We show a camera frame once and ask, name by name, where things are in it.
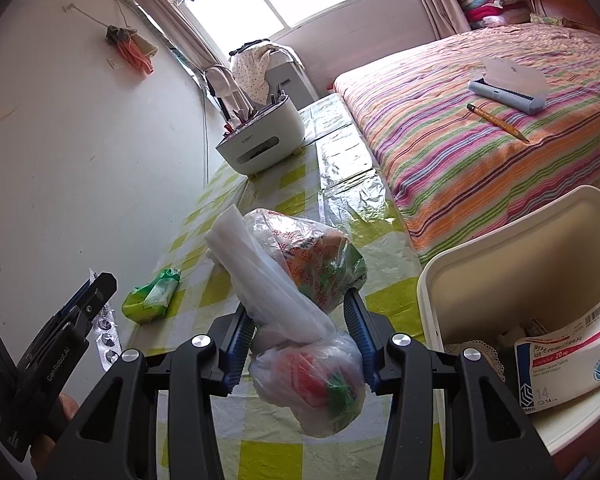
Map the green wet wipes pack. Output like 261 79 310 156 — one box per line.
121 268 181 324

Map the clear plastic bag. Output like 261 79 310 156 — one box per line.
206 207 367 438

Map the white medicine box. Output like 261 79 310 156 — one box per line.
514 302 600 414

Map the white crocheted lace hat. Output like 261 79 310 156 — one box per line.
444 339 505 380

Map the cream plastic trash bin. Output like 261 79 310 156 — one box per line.
417 185 600 464

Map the left hand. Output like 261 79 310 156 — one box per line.
30 393 79 474

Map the pill blister pack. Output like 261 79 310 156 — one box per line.
86 268 121 373

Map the checkered plastic tablecloth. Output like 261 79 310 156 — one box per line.
122 96 422 479

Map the striped bed cover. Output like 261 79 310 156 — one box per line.
334 23 600 262

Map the white desk organizer box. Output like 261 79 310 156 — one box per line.
215 92 306 176

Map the yellow pencil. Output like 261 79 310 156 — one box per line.
466 103 529 144

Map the white appliance with cloth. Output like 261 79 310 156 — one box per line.
228 39 318 110

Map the blue pencil case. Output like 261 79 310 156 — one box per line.
468 58 550 115

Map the left pink curtain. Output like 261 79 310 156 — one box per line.
134 0 226 70

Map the orange cloth on wall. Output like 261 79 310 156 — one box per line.
106 25 158 76

